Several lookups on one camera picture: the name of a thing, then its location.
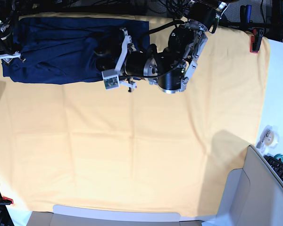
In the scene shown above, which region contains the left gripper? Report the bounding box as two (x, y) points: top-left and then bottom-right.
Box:
(94, 49), (158, 81)

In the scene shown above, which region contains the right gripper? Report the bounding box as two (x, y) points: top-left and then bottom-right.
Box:
(0, 28), (15, 55)

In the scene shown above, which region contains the dark blue long-sleeve shirt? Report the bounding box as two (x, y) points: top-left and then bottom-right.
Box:
(2, 17), (149, 85)

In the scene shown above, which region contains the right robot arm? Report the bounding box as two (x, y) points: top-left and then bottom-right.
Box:
(0, 0), (16, 55)

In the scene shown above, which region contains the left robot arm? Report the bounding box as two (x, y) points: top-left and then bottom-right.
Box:
(94, 0), (230, 94)

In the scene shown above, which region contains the yellow table cloth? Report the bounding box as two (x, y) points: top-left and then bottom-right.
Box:
(0, 27), (271, 217)

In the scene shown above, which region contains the red clamp top right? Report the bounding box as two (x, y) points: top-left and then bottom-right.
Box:
(250, 28), (264, 53)

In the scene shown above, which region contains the red clamp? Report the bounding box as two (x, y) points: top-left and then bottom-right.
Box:
(250, 28), (264, 53)
(0, 197), (14, 205)

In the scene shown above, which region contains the red clamp bottom left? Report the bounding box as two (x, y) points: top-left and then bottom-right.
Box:
(0, 197), (14, 205)

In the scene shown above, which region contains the white cardboard box bottom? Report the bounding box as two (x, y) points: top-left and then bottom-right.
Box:
(25, 204), (203, 226)

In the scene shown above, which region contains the clear tape dispenser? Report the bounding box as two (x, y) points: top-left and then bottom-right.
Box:
(256, 125), (279, 149)

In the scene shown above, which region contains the green tape roll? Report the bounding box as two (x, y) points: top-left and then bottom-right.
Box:
(274, 153), (283, 162)

